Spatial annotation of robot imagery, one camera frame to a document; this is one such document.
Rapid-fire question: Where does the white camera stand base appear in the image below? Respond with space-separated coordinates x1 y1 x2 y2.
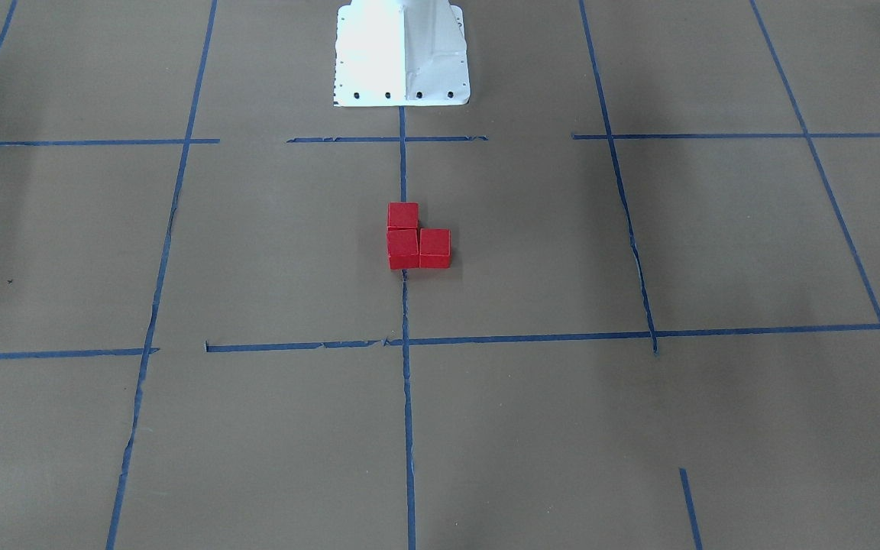
332 1 471 108

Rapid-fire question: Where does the red block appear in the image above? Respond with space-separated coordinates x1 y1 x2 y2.
387 202 419 232
419 228 453 269
387 228 420 270

